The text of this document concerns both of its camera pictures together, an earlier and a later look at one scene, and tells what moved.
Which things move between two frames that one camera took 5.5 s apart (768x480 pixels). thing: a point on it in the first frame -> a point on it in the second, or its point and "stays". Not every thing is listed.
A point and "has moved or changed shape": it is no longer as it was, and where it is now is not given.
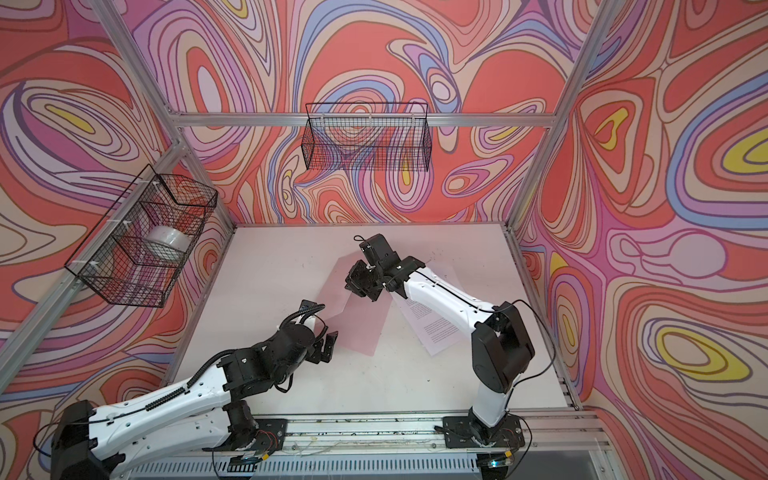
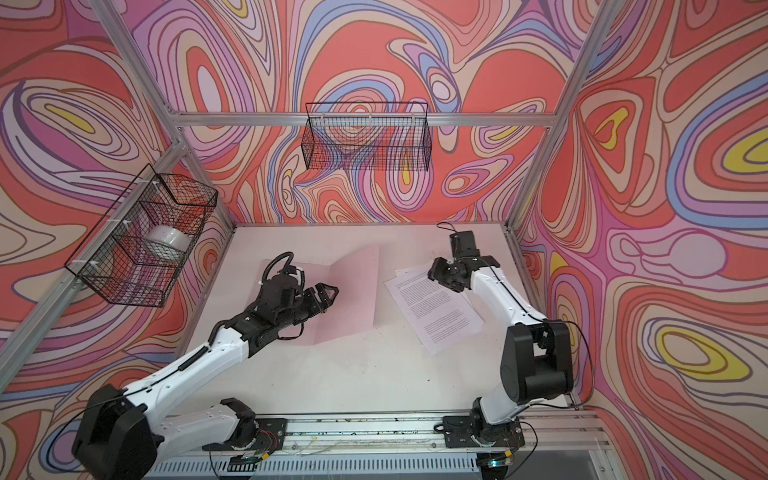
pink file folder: x=358 y=319 has moved or changed shape
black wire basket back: x=372 y=136 stays
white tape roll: x=168 y=242 stays
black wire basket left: x=134 y=255 stays
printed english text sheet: x=437 y=332 stays
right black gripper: x=353 y=282 -> x=435 y=273
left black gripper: x=318 y=354 -> x=315 y=305
